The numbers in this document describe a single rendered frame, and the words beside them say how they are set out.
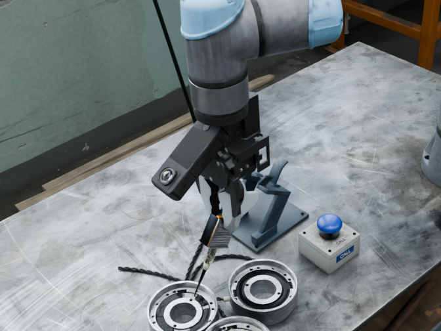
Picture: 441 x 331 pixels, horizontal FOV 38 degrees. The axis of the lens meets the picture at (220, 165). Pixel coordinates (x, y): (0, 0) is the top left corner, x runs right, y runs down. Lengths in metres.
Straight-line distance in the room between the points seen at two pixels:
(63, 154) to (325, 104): 1.49
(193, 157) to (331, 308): 0.34
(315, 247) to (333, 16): 0.40
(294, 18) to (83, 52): 1.85
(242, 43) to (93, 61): 1.86
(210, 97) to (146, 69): 1.96
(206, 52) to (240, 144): 0.16
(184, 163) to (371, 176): 0.50
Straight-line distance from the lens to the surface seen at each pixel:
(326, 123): 1.39
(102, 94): 2.69
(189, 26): 0.77
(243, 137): 0.88
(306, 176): 1.25
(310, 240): 1.05
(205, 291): 1.01
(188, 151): 0.85
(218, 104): 0.80
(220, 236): 0.96
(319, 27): 0.80
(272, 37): 0.78
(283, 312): 0.98
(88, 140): 2.74
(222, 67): 0.78
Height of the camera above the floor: 1.58
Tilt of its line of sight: 38 degrees down
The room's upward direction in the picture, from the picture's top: 6 degrees counter-clockwise
